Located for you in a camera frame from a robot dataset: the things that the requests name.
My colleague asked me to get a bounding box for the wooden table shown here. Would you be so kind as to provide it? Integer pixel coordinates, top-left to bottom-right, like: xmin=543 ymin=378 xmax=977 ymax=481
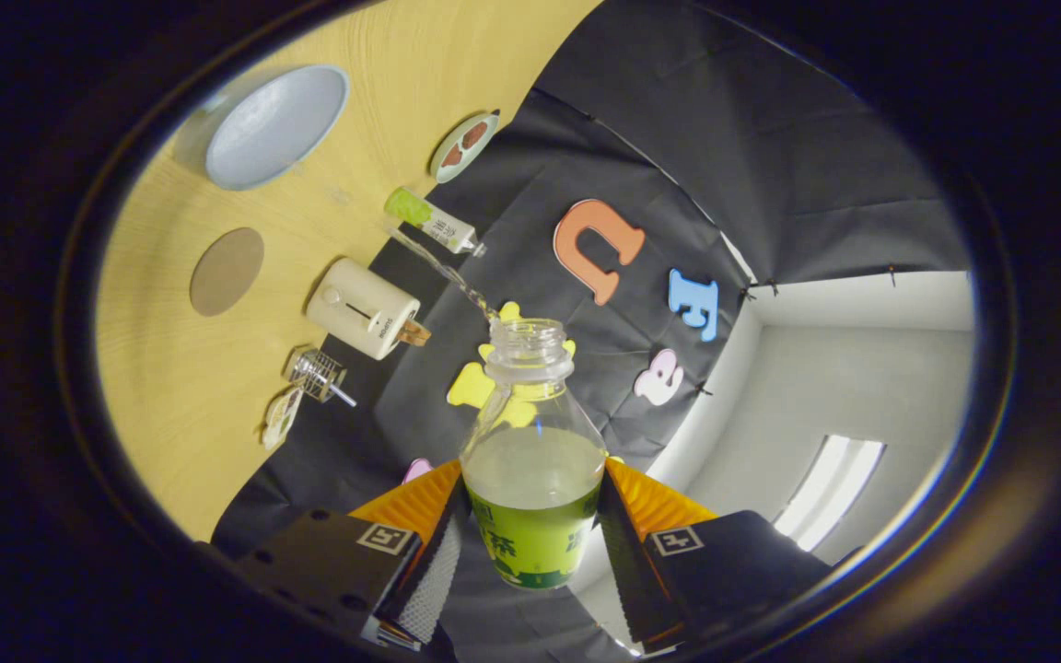
xmin=96 ymin=0 xmax=605 ymax=542

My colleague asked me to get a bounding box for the round brown coaster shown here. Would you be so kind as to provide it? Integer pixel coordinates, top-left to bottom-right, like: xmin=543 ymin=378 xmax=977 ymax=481
xmin=190 ymin=227 xmax=266 ymax=318

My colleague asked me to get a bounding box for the ceiling light panel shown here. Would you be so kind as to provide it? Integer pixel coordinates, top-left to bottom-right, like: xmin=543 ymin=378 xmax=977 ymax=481
xmin=773 ymin=435 xmax=887 ymax=553

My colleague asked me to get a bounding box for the pale green plate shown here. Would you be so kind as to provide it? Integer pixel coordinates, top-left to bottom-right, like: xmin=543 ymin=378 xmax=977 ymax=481
xmin=429 ymin=110 xmax=501 ymax=185

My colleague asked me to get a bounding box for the white toaster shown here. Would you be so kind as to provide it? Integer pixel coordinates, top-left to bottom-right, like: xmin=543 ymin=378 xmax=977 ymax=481
xmin=306 ymin=257 xmax=422 ymax=361

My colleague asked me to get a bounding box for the white divided snack tray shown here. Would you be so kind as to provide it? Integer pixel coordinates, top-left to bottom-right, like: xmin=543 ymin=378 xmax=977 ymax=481
xmin=262 ymin=387 xmax=304 ymax=452

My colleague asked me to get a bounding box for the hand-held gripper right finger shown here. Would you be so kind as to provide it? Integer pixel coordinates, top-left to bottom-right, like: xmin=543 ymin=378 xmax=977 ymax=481
xmin=597 ymin=458 xmax=834 ymax=650

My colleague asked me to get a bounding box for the clear juice bottle green label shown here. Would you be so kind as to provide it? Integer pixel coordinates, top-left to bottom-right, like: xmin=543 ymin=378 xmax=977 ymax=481
xmin=460 ymin=318 xmax=608 ymax=590

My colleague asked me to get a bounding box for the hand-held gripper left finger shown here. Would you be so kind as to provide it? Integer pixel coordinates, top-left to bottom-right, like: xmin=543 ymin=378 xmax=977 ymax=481
xmin=236 ymin=459 xmax=472 ymax=650

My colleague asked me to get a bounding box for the tall slim green drink bottle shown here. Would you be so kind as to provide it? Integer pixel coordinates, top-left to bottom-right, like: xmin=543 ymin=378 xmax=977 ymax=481
xmin=384 ymin=187 xmax=487 ymax=258

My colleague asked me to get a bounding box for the metal wire utensil holder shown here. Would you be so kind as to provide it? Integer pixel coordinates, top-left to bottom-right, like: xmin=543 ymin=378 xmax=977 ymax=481
xmin=284 ymin=346 xmax=348 ymax=404

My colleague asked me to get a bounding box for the white cup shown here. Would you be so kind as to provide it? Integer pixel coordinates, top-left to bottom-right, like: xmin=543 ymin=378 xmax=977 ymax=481
xmin=171 ymin=63 xmax=351 ymax=192

